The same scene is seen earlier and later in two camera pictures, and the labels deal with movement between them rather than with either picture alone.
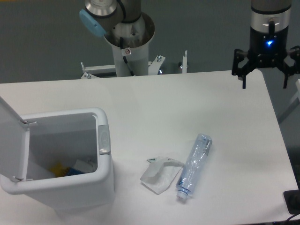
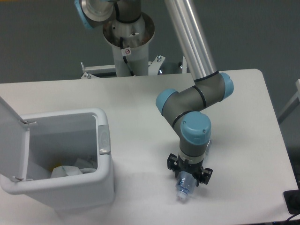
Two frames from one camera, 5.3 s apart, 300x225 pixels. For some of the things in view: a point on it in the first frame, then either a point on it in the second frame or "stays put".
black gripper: x=269 y=49 → x=178 y=165
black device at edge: x=292 y=198 stays put
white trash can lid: x=14 y=144 stays put
